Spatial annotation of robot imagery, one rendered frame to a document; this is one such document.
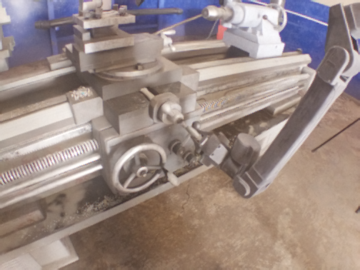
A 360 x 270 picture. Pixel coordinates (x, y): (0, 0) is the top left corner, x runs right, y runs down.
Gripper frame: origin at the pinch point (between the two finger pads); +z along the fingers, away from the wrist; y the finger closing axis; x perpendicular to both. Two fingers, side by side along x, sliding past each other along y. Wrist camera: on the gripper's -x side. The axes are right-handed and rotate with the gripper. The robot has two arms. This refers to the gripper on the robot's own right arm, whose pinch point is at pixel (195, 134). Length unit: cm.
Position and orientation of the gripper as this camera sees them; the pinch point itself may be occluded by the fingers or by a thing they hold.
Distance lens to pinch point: 75.1
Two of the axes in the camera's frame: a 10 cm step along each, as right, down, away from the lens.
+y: -6.5, 7.6, 0.3
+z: -6.0, -5.4, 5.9
